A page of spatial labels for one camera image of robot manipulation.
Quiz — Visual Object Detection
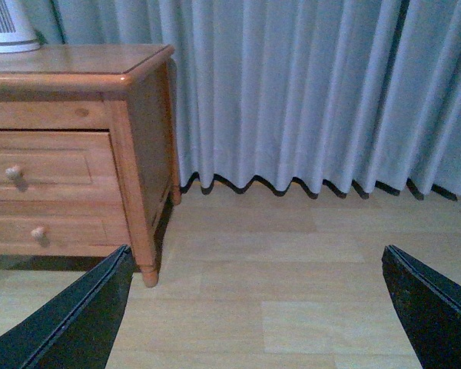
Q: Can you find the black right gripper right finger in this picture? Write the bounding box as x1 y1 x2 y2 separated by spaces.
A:
382 245 461 368

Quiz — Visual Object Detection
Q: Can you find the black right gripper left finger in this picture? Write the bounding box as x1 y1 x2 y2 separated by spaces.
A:
0 245 134 368

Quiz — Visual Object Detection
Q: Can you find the wooden drawer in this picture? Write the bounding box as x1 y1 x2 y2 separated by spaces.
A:
0 131 121 203
0 201 131 247

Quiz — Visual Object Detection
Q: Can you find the wooden nightstand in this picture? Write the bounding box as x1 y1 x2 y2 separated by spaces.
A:
0 45 181 287

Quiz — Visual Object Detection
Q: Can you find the grey curtain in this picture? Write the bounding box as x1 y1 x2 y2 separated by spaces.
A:
25 1 461 195

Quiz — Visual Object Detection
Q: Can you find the white air purifier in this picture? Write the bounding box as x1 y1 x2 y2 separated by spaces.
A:
0 0 41 54

